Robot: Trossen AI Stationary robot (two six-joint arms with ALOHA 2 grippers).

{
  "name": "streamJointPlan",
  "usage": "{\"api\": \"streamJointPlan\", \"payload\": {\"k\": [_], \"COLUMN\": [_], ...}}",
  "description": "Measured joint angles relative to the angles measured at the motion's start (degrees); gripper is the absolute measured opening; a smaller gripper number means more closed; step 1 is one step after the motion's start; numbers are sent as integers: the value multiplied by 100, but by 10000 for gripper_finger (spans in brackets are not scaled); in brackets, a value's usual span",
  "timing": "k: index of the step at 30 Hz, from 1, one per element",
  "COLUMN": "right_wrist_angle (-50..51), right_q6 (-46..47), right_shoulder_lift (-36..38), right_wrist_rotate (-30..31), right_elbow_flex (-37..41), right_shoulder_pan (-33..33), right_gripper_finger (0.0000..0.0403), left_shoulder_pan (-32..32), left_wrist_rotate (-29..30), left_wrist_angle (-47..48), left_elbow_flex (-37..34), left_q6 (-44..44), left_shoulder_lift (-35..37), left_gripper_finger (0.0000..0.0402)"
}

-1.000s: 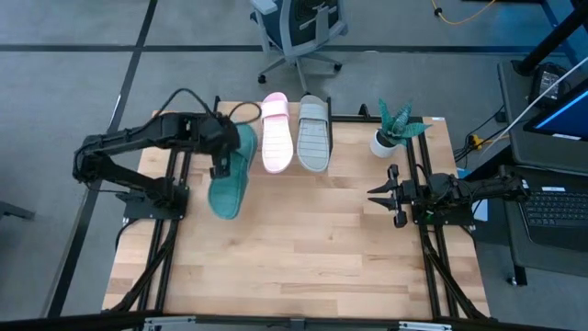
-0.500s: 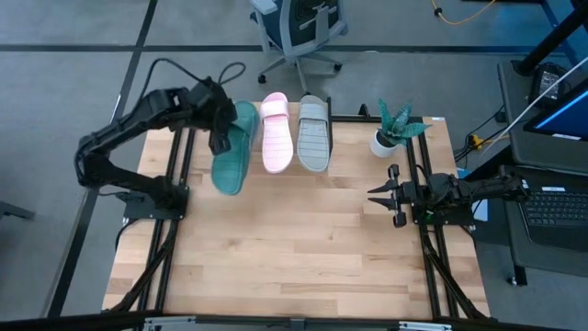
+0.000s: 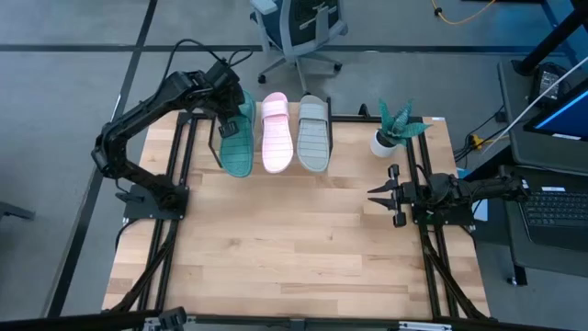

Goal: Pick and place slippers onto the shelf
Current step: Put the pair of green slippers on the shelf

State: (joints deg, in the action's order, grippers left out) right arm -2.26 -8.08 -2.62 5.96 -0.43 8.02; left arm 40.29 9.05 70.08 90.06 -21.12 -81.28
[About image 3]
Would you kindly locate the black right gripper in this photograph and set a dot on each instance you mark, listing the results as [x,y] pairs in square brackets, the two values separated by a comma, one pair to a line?
[406,195]

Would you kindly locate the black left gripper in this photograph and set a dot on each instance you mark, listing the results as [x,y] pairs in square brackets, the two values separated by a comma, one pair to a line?
[229,103]

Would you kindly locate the green foam slipper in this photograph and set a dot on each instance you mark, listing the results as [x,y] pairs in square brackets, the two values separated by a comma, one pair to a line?
[239,156]

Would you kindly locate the pink foam slipper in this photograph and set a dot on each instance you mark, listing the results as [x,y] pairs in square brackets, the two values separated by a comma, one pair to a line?
[277,147]

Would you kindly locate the grey foam slipper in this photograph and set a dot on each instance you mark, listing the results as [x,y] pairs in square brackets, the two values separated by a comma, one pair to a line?
[313,147]

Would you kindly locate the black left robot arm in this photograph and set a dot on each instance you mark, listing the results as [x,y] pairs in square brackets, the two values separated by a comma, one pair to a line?
[138,115]

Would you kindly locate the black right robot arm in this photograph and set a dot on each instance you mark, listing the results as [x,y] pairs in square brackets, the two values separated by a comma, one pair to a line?
[487,188]

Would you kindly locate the potted plant in white pot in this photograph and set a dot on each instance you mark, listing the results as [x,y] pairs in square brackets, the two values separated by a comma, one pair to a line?
[381,147]

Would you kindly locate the yellow power plug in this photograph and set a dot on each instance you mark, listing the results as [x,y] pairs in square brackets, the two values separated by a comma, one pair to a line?
[477,141]

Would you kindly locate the grey office chair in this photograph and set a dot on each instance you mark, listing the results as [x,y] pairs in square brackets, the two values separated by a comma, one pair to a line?
[298,23]

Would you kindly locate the grey side desk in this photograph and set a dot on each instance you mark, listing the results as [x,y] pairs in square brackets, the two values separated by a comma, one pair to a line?
[519,147]

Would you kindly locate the black laptop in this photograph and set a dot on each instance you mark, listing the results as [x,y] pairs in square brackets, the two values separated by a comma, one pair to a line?
[556,211]

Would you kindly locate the black power adapter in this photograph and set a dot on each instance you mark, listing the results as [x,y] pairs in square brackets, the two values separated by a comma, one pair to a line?
[546,83]

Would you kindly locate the monitor with blue screen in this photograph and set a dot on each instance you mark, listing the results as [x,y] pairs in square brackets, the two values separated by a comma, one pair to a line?
[569,115]

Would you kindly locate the black stand pole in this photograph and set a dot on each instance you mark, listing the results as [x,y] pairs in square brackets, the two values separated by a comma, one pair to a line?
[551,37]

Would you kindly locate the grey chair base leg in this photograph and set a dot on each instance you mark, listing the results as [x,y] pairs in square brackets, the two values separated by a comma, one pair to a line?
[14,210]

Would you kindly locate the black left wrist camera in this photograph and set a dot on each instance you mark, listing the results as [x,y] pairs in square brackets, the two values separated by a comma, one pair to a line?
[222,73]

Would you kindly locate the black aluminium table frame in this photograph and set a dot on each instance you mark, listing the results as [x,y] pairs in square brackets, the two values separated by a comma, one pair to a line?
[349,118]

